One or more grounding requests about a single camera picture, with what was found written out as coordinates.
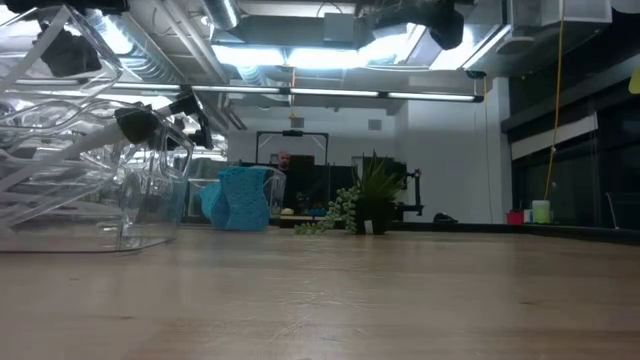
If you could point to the person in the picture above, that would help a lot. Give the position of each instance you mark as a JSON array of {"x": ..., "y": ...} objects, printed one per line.
[{"x": 285, "y": 161}]

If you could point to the red cup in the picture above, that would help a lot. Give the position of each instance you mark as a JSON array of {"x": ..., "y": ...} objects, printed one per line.
[{"x": 515, "y": 218}]

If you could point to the silver ventilation duct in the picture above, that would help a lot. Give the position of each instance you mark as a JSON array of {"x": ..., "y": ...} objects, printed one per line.
[{"x": 150, "y": 40}]

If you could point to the long ceiling light bar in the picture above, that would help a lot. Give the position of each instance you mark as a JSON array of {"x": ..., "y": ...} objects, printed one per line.
[{"x": 330, "y": 92}]

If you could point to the small black object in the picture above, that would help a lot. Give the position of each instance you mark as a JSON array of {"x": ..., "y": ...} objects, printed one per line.
[{"x": 444, "y": 218}]

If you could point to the black distant rig frame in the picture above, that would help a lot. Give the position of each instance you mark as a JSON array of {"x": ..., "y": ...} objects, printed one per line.
[{"x": 292, "y": 133}]

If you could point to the potted succulent plant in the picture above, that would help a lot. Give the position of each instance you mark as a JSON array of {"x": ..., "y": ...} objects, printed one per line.
[{"x": 375, "y": 195}]

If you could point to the clear plastic bin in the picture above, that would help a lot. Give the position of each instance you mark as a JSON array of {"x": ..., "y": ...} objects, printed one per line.
[
  {"x": 277, "y": 185},
  {"x": 160, "y": 200}
]

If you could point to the white ceiling lamp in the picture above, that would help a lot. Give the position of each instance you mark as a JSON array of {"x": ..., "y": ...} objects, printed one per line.
[{"x": 627, "y": 5}]

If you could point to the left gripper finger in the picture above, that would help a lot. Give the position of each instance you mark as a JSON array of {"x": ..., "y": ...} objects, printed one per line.
[{"x": 70, "y": 54}]

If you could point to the green cup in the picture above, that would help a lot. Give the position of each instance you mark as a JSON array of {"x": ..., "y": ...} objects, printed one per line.
[{"x": 541, "y": 212}]

